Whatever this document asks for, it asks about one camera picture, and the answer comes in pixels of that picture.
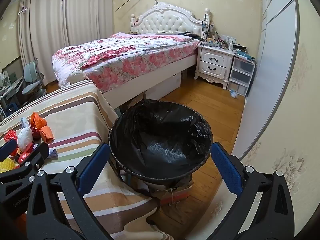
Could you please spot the clutter of small bottles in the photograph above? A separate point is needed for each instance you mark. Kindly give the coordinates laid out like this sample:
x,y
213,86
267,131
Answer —
x,y
217,40

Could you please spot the teal books stack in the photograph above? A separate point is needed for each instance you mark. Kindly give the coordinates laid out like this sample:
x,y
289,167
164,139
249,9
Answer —
x,y
246,55

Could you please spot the white crumpled bag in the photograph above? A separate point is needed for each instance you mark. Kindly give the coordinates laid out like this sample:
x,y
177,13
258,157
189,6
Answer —
x,y
25,137

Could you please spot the white storage box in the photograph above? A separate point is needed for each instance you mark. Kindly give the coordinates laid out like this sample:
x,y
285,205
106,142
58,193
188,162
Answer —
x,y
165,86

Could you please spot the orange plastic bag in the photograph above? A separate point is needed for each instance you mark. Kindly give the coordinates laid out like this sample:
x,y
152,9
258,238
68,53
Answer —
x,y
37,121

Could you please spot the pale crumpled tube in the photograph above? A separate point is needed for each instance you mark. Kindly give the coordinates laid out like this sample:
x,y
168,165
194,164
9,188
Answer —
x,y
53,153

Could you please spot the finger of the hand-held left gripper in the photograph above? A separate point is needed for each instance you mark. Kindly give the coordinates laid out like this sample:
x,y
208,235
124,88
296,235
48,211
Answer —
x,y
7,147
37,156

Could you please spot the floral pink quilt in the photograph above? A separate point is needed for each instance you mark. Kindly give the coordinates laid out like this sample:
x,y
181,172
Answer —
x,y
120,52

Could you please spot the white nightstand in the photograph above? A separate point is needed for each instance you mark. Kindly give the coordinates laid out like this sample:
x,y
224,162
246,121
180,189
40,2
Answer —
x,y
212,62

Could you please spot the dark red wrapper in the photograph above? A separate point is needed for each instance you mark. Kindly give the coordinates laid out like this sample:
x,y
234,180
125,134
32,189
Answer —
x,y
36,135

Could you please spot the cardboard box under bin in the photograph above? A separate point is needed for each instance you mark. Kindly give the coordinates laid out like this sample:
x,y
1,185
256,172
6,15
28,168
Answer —
x,y
176,192

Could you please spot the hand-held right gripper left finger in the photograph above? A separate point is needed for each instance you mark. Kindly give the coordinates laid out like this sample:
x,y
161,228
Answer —
x,y
93,166

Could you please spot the dark cloth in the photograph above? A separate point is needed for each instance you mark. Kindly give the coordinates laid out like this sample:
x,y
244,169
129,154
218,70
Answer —
x,y
186,33

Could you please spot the white tube with blue print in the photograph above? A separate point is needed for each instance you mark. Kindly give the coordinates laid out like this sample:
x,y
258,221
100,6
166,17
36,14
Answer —
x,y
24,121

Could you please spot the clear plastic drawer unit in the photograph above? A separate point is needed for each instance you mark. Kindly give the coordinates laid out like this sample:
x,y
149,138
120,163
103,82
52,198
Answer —
x,y
241,76

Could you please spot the red foam net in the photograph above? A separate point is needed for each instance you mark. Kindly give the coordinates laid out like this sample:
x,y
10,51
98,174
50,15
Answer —
x,y
10,136

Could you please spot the light blue ergonomic chair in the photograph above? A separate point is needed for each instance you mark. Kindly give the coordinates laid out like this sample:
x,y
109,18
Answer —
x,y
33,85

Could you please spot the beige pleated curtain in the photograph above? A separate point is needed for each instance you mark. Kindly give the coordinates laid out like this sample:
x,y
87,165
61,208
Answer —
x,y
50,22

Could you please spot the black bag lined trash bin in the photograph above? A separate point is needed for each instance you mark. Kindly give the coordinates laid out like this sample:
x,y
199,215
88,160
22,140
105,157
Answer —
x,y
160,140

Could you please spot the yellow foam net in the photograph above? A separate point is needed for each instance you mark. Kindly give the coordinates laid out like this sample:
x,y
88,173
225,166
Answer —
x,y
6,165

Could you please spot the white wall socket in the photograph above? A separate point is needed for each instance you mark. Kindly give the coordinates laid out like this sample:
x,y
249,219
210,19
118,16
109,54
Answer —
x,y
231,39

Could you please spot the white bed with tufted headboard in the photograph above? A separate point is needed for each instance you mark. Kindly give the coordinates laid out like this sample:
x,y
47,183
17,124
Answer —
x,y
162,22

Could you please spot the crumpled plastic bottle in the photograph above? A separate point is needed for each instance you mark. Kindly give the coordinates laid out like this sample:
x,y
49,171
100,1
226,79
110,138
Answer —
x,y
234,94

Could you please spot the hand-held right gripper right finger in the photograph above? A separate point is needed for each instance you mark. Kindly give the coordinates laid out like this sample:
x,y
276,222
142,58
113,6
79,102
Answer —
x,y
226,167

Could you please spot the white sliding wardrobe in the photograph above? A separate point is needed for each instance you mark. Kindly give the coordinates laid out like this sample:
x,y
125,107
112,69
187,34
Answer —
x,y
272,67

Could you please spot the striped tablecloth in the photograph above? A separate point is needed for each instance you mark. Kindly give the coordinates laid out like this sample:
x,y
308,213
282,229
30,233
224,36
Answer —
x,y
75,120

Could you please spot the glass top desk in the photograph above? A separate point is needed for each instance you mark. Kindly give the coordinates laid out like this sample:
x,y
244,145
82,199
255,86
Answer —
x,y
10,85

